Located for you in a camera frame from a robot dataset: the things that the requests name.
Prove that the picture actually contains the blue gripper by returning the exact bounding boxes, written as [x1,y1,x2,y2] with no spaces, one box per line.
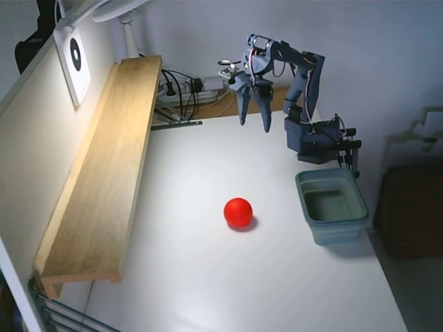
[230,70,275,133]

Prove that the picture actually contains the red ball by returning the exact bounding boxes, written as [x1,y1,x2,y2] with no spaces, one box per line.
[223,197,254,228]

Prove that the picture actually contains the grey plastic container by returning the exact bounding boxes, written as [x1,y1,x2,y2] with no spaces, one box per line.
[294,168,370,247]

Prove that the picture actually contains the wooden back board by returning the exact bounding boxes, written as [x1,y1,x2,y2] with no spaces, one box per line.
[193,86,290,121]

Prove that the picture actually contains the white power strip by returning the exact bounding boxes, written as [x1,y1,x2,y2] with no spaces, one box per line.
[157,86,222,104]

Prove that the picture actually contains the black table clamp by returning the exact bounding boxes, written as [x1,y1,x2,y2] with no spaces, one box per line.
[337,127,363,179]

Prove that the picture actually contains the white desk lamp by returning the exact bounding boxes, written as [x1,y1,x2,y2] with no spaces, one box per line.
[91,0,150,58]

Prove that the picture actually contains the long wooden shelf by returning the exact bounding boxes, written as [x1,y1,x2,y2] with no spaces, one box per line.
[33,55,163,300]

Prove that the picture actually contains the white panel with black circle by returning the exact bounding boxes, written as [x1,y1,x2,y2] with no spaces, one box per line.
[53,26,93,107]

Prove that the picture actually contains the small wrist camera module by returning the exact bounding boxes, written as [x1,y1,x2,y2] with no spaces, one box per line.
[217,58,244,86]

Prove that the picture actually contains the black power cables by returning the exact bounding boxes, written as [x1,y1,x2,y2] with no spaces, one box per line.
[161,68,204,120]

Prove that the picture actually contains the metal shelf bracket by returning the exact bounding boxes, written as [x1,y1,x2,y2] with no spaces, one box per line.
[150,107,204,131]

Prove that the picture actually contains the white wall pipes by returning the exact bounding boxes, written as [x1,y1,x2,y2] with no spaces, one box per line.
[382,106,443,174]

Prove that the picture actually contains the metal frame rails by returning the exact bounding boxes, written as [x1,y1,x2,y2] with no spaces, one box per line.
[27,275,115,332]

